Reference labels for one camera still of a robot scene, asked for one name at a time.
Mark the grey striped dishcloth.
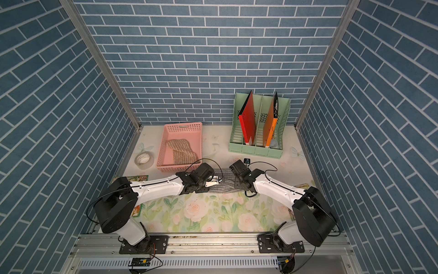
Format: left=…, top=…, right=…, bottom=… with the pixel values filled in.
left=208, top=169, right=244, bottom=194

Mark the beige striped dishcloth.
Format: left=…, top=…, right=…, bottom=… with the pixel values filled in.
left=166, top=139, right=198, bottom=165

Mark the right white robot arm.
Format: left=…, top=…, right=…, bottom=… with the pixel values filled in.
left=229, top=160, right=337, bottom=252

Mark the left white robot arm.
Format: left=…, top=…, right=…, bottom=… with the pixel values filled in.
left=93, top=163, right=223, bottom=245

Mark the pink perforated plastic basket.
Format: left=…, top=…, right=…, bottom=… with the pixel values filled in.
left=156, top=122, right=203, bottom=172

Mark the clear tape roll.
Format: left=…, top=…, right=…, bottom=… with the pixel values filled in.
left=135, top=152, right=154, bottom=170

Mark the orange folder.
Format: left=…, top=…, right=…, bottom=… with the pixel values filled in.
left=263, top=92, right=278, bottom=148

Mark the right picture book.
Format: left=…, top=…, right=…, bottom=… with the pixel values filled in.
left=289, top=183, right=312, bottom=221

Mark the picture book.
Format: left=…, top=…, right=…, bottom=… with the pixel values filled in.
left=111, top=175, right=148, bottom=218
left=289, top=183, right=312, bottom=221

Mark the red folder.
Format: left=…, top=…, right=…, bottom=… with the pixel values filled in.
left=238, top=91, right=256, bottom=146

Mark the left picture book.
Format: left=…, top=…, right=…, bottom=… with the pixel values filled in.
left=111, top=175, right=148, bottom=218

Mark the green file organizer rack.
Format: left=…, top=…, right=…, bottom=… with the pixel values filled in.
left=229, top=92, right=290, bottom=159

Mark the small black controller board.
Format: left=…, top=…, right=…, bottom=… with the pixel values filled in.
left=128, top=258, right=151, bottom=268

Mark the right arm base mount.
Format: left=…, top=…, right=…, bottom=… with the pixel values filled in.
left=257, top=221, right=305, bottom=253

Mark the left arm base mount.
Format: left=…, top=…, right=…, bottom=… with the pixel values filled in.
left=119, top=223, right=169, bottom=255

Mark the aluminium rail frame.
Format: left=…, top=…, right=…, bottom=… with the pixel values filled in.
left=62, top=232, right=361, bottom=274

